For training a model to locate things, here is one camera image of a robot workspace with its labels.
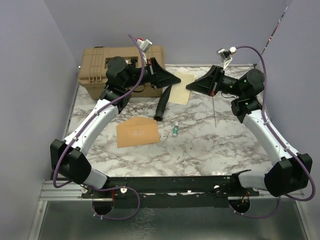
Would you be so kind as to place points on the beige lined letter paper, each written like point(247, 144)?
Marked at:
point(179, 94)

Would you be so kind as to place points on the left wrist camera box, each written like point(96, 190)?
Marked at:
point(144, 44)

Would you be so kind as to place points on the yellow handled long screwdriver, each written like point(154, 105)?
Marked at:
point(214, 112)

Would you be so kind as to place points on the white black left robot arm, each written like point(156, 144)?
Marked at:
point(68, 156)

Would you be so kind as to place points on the tan plastic tool case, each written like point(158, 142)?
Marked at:
point(93, 68)

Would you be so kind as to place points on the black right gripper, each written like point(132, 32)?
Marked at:
point(211, 81)

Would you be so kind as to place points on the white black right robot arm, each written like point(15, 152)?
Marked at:
point(289, 167)

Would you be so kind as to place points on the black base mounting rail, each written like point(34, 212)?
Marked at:
point(170, 192)

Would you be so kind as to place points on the green white glue stick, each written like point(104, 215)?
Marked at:
point(175, 129)

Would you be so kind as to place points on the brown paper envelope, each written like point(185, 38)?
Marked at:
point(137, 131)

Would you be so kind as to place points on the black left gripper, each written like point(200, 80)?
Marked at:
point(159, 76)

